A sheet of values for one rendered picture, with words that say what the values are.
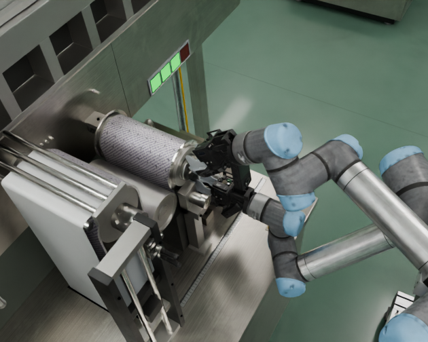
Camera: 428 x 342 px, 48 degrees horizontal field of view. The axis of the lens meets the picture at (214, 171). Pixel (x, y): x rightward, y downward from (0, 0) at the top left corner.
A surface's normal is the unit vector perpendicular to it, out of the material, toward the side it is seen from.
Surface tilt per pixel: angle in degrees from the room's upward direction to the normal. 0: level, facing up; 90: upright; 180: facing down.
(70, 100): 90
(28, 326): 0
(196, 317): 0
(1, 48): 90
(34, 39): 90
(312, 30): 0
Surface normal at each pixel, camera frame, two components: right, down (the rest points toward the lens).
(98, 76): 0.86, 0.37
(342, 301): -0.06, -0.62
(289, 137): 0.62, -0.11
